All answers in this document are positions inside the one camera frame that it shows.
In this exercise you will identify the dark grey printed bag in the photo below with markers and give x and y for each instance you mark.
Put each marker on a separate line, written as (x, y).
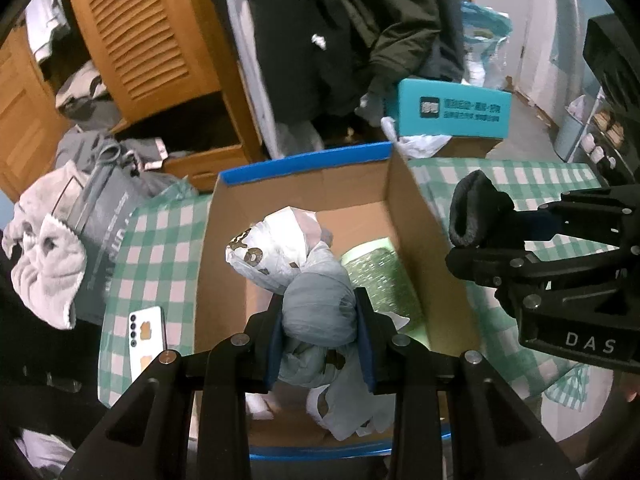
(107, 240)

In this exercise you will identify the dark grey sock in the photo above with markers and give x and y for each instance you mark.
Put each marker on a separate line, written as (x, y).
(475, 210)

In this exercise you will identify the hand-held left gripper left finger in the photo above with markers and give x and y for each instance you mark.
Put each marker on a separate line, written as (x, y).
(273, 347)

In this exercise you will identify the grey clothes pile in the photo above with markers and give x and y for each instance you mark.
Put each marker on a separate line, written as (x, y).
(100, 145)

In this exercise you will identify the white printed plastic bag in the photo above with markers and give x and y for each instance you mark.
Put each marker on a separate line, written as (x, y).
(270, 245)

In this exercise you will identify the green checkered tablecloth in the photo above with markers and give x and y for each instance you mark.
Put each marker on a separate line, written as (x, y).
(160, 270)

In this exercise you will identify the pale blue-grey plastic bag bundle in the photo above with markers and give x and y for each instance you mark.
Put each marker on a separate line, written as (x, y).
(317, 305)

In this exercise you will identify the black coat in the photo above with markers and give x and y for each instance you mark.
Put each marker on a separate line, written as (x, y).
(300, 35)

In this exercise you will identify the white hanging garment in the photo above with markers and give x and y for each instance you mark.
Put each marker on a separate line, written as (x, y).
(250, 60)

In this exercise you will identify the blue plastic bag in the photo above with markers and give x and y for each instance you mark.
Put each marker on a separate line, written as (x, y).
(482, 25)

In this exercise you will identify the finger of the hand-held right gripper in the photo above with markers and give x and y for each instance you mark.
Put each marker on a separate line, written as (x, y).
(590, 220)
(525, 272)

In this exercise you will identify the grey fleece towel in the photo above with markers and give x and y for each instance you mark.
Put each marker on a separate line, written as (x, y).
(45, 260)

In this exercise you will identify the wooden louvered cabinet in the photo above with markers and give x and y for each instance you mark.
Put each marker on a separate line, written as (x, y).
(150, 35)

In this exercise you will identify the white smartphone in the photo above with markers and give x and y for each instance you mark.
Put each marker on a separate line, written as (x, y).
(150, 355)

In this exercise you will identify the teal printed box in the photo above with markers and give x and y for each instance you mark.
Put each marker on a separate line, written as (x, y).
(450, 110)

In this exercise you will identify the olive green jacket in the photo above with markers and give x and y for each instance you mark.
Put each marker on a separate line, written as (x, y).
(400, 20)

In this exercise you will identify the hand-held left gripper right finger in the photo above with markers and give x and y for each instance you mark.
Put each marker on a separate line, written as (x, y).
(367, 347)

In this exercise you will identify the blue-edged cardboard box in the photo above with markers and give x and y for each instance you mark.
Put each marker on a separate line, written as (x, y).
(235, 240)

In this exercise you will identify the green bubble wrap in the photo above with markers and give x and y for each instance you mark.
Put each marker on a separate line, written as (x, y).
(380, 280)

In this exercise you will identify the dark storage shelf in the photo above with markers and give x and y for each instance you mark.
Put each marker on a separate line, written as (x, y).
(612, 85)

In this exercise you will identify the light blue bin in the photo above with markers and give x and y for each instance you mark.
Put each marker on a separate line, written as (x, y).
(567, 132)

